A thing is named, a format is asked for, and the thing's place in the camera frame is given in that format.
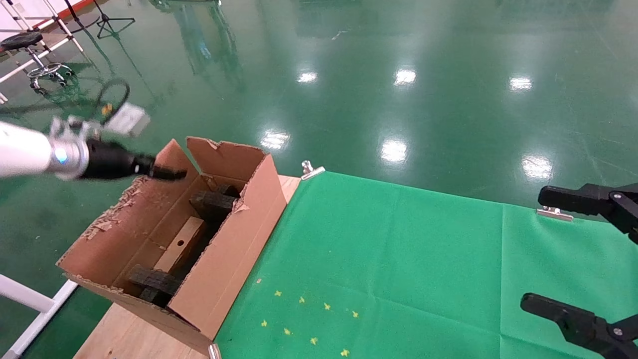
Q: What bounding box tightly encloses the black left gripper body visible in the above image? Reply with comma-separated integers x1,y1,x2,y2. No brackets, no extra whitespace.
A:
81,140,156,180

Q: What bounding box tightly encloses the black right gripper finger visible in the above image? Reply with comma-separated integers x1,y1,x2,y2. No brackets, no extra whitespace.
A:
520,293,638,359
538,183,638,245

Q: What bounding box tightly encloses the small cardboard piece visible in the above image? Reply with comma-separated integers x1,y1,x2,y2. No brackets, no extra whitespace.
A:
152,216,208,275

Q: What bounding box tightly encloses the large open cardboard carton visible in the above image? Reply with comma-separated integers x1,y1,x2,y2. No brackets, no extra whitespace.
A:
56,136,290,356

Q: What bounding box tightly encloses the black foam block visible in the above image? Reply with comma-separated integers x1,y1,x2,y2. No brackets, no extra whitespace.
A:
127,264,183,306
189,183,241,223

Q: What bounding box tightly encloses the black tripod stand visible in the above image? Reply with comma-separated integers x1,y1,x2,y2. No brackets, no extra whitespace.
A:
64,0,136,39

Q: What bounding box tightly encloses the black round stool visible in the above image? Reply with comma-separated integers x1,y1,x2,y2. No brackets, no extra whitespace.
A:
1,31,75,95

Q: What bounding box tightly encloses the green table cloth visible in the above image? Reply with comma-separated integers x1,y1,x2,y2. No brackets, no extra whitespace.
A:
214,171,638,359

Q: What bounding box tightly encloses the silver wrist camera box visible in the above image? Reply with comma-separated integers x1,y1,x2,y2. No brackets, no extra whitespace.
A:
67,102,151,138

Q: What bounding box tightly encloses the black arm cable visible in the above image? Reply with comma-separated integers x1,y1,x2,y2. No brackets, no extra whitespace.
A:
94,78,132,118

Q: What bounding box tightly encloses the white metal frame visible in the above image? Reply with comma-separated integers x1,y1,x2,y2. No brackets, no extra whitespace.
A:
0,0,85,104

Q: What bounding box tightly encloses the white table leg frame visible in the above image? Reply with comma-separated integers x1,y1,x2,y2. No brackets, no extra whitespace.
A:
0,273,79,359

